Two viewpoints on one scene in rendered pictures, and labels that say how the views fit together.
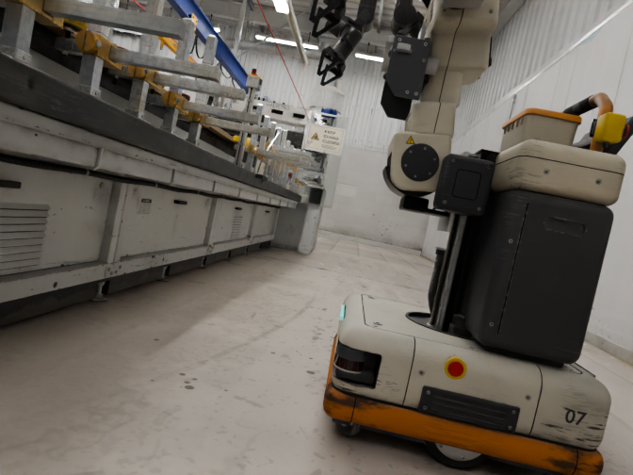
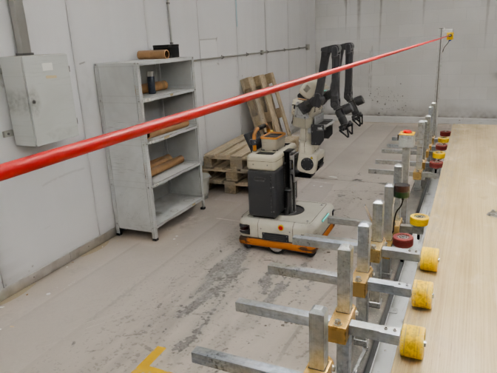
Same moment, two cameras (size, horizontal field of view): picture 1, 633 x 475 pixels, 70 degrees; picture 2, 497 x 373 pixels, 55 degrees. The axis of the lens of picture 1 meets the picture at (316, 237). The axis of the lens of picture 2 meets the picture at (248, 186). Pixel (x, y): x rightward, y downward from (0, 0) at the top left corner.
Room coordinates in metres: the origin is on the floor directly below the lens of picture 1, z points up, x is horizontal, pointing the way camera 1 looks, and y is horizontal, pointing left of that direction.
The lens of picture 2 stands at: (5.06, 0.63, 1.70)
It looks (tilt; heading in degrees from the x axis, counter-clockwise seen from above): 17 degrees down; 201
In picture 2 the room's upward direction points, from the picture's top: 3 degrees counter-clockwise
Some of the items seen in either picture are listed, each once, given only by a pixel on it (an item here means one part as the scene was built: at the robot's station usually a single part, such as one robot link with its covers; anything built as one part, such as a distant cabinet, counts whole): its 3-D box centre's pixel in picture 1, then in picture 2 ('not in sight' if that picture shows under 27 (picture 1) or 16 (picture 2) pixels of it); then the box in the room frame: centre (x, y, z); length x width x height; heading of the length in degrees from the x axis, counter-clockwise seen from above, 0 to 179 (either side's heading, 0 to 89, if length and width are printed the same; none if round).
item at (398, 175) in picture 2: (253, 141); (396, 214); (2.90, 0.51, 0.89); 0.04 x 0.04 x 0.48; 86
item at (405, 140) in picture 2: (253, 83); (407, 140); (2.64, 0.53, 1.18); 0.07 x 0.07 x 0.08; 86
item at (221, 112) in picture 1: (202, 109); (407, 163); (1.68, 0.51, 0.82); 0.43 x 0.03 x 0.04; 86
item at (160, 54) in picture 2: not in sight; (152, 54); (1.11, -1.78, 1.59); 0.30 x 0.08 x 0.08; 86
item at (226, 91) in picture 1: (176, 83); (412, 152); (1.43, 0.52, 0.84); 0.43 x 0.03 x 0.04; 86
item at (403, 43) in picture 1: (407, 73); (320, 128); (1.38, -0.16, 0.99); 0.28 x 0.16 x 0.22; 176
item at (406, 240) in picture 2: not in sight; (402, 248); (3.19, 0.56, 0.85); 0.08 x 0.08 x 0.11
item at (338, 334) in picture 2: not in sight; (342, 321); (3.92, 0.44, 0.95); 0.14 x 0.06 x 0.05; 176
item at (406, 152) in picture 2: (244, 127); (404, 189); (2.63, 0.53, 0.93); 0.05 x 0.05 x 0.45; 86
